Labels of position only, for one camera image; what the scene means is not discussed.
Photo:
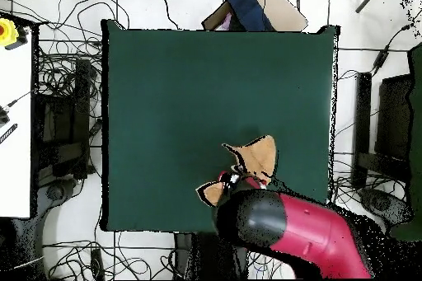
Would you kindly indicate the orange terry towel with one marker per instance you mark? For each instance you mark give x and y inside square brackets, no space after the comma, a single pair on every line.
[260,155]

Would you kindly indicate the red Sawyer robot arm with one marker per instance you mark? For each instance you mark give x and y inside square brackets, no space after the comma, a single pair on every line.
[316,231]

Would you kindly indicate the dark green table cloth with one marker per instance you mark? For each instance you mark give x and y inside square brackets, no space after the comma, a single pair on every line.
[197,96]

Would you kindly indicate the black metal stand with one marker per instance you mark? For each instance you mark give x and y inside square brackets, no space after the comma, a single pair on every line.
[80,113]
[394,119]

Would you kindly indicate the brown cardboard box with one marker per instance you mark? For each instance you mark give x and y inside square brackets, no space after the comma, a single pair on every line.
[283,10]

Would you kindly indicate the dark blue cloth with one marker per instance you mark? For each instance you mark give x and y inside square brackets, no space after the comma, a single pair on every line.
[245,4]

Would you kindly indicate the white side table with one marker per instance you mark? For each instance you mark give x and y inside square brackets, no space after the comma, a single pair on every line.
[15,162]

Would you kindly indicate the yellow emergency stop button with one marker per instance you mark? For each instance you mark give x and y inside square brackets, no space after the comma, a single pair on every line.
[6,32]

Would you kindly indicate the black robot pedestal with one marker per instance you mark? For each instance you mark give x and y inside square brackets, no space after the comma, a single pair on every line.
[204,254]

